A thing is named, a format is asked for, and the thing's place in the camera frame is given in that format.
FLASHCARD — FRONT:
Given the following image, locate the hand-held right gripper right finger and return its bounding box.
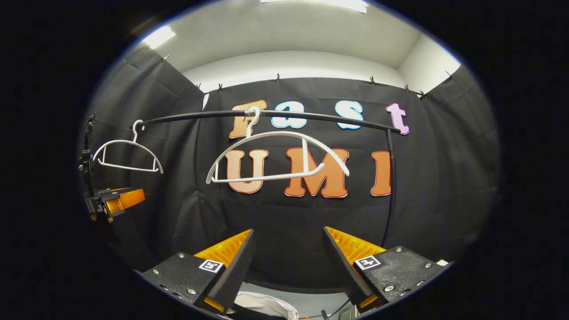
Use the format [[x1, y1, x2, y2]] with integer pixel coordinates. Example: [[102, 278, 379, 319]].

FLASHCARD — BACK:
[[323, 227, 447, 314]]

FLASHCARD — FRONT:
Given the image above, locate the black clothes rack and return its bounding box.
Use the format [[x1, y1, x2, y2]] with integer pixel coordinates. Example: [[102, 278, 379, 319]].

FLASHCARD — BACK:
[[132, 110, 403, 248]]

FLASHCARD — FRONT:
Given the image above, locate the black floor cable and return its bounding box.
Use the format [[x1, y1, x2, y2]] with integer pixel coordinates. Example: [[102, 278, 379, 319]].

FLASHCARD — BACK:
[[321, 299, 352, 320]]

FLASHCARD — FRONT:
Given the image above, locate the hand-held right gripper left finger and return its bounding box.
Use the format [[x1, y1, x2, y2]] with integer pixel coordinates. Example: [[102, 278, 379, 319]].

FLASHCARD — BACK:
[[141, 229, 257, 317]]

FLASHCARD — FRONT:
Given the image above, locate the white plastic hanger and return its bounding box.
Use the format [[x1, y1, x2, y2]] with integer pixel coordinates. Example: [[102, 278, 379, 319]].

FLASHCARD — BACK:
[[92, 119, 164, 175], [205, 106, 350, 185]]

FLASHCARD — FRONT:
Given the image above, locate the black backdrop cloth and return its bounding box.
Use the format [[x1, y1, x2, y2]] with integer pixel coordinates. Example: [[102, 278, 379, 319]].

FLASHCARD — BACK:
[[82, 44, 503, 294]]

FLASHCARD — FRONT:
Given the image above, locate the white laundry hamper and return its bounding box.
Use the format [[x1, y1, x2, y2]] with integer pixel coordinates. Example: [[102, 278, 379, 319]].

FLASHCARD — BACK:
[[231, 291, 299, 320]]

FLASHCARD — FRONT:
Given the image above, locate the small ceiling light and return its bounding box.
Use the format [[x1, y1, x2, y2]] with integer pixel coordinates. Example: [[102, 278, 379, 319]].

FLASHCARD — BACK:
[[141, 25, 176, 49]]

